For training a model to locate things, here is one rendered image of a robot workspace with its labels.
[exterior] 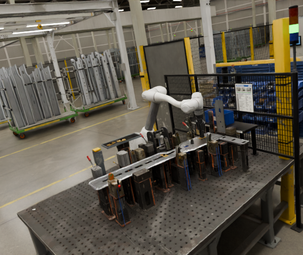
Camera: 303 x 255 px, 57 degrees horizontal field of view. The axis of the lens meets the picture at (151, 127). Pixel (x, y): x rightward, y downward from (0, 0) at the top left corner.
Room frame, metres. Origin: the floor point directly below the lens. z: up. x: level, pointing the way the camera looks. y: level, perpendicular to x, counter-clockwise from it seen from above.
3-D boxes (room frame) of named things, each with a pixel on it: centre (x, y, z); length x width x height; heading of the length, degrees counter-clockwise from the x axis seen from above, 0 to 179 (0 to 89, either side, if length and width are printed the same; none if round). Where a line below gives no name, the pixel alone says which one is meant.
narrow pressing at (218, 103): (2.74, -0.70, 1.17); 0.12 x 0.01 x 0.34; 31
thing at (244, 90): (2.81, -1.00, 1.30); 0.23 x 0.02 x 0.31; 31
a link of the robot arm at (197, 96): (2.60, -0.46, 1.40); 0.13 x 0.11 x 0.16; 141
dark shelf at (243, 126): (3.01, -0.74, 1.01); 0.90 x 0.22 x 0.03; 31
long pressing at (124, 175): (2.36, -0.06, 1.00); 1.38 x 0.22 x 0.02; 121
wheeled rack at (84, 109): (10.37, 1.76, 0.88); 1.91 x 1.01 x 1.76; 131
